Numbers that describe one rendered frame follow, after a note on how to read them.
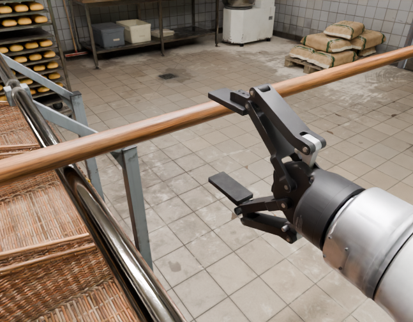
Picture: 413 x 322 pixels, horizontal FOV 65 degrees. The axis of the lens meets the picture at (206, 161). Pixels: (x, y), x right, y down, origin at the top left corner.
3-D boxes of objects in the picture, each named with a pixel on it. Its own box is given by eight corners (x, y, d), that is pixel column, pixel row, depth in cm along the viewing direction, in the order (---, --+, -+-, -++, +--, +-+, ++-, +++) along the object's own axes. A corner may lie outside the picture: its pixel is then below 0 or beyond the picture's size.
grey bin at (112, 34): (103, 48, 459) (100, 30, 445) (91, 41, 492) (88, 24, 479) (127, 44, 476) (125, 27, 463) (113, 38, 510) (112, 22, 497)
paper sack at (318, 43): (352, 52, 420) (355, 39, 411) (331, 55, 404) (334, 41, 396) (316, 43, 466) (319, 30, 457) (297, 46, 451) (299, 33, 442)
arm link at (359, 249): (360, 319, 28) (306, 273, 32) (413, 269, 33) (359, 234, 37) (392, 247, 23) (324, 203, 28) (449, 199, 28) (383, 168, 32)
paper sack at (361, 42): (360, 52, 427) (362, 39, 417) (336, 47, 452) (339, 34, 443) (387, 43, 455) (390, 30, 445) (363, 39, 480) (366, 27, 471)
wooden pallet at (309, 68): (330, 82, 411) (332, 70, 403) (283, 66, 465) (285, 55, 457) (382, 64, 469) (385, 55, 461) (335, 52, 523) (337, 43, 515)
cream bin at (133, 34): (131, 43, 479) (129, 26, 466) (117, 38, 512) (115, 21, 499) (152, 40, 497) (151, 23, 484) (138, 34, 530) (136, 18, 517)
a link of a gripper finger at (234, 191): (253, 193, 46) (253, 197, 47) (223, 170, 51) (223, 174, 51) (237, 201, 45) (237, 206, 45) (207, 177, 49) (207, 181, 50)
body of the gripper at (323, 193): (332, 204, 28) (257, 157, 34) (315, 269, 33) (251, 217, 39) (380, 174, 32) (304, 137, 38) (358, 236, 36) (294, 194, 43)
